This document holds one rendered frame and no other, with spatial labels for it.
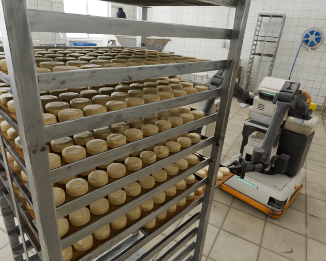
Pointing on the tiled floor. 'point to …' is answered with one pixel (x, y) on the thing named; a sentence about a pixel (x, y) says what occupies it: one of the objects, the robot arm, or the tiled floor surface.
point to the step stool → (199, 80)
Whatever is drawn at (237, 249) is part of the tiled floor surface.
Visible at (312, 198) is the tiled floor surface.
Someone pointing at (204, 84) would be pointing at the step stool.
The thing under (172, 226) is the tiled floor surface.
